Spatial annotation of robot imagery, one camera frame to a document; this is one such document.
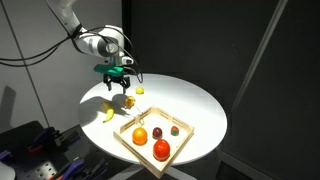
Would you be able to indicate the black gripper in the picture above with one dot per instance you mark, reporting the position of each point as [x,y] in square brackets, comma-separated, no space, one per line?
[116,78]

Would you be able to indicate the small yellow-orange plastic fruit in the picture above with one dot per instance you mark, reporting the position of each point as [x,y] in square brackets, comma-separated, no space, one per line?
[130,101]

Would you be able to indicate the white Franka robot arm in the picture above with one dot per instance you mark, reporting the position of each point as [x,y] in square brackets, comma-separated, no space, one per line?
[93,43]

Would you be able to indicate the light wooden slatted crate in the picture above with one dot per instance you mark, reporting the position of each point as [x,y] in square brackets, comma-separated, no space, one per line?
[146,151]

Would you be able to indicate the yellow plastic banana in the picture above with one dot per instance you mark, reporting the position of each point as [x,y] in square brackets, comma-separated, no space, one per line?
[108,111]

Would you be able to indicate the orange plastic orange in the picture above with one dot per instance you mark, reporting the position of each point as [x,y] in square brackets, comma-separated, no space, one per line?
[139,136]

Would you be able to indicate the dark purple plastic plum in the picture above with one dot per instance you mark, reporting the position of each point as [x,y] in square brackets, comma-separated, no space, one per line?
[157,133]

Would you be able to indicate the small red plastic strawberry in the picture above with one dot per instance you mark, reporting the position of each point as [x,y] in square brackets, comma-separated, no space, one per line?
[174,130]

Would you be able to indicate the red plastic tomato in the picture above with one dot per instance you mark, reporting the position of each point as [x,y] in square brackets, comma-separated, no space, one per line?
[161,150]

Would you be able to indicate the purple and orange spring clamp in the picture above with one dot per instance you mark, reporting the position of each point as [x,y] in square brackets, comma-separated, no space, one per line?
[45,136]
[75,166]

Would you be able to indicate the perforated metal breadboard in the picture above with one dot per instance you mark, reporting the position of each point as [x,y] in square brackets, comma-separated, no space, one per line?
[36,171]

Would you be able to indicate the light grey rounded object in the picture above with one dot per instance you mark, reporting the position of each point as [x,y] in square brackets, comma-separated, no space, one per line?
[6,172]

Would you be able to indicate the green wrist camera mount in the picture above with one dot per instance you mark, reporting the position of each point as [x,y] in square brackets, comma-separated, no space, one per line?
[108,70]

